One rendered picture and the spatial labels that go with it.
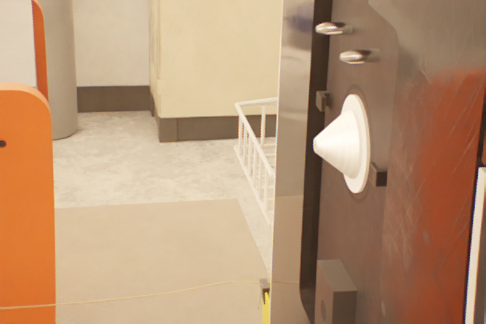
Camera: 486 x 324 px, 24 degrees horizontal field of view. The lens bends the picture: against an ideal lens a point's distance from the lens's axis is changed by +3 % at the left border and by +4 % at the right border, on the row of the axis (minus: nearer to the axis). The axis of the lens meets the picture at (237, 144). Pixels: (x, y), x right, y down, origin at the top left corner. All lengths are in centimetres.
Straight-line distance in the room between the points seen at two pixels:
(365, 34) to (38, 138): 43
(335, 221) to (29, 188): 37
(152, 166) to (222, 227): 208
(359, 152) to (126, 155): 321
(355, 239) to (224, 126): 330
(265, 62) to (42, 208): 290
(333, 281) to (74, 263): 92
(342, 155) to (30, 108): 40
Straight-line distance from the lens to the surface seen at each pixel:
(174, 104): 391
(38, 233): 107
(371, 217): 69
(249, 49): 389
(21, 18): 126
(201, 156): 387
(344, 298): 73
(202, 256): 164
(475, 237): 51
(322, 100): 76
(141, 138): 403
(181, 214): 176
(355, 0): 71
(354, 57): 65
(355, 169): 70
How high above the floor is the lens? 146
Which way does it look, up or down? 22 degrees down
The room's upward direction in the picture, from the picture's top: 2 degrees clockwise
